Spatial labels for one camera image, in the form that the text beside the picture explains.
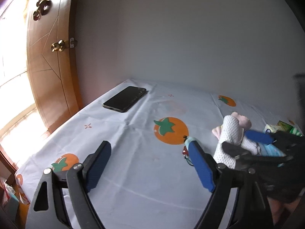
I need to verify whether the green white striped fuzzy sock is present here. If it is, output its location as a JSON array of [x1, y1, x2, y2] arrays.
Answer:
[[288, 127, 303, 136]]

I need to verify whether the white waffle textured towel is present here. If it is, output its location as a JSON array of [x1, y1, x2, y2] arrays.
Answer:
[[213, 115, 261, 169]]

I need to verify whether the teal plush keychain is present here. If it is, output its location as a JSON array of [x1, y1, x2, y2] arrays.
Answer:
[[182, 135, 198, 166]]

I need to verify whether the pink soft cloth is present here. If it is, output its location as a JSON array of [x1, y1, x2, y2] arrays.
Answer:
[[212, 112, 252, 139]]

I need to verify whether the yellow blue tissue pack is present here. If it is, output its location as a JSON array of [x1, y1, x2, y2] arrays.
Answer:
[[258, 124, 286, 157]]

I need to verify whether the white persimmon print tablecloth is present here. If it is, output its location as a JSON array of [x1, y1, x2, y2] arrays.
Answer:
[[17, 80, 304, 228]]

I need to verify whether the black smartphone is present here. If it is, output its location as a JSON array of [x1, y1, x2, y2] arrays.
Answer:
[[102, 86, 147, 113]]

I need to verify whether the teal tissue box on floor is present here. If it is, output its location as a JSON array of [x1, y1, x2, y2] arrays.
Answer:
[[1, 177, 30, 221]]

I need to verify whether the wooden door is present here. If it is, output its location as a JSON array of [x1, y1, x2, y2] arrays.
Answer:
[[26, 0, 83, 133]]

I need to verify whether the brass door knob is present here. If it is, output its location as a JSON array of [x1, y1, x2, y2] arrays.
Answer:
[[51, 37, 78, 52]]

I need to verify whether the dark door ornament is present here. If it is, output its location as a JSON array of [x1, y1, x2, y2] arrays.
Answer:
[[33, 0, 51, 21]]

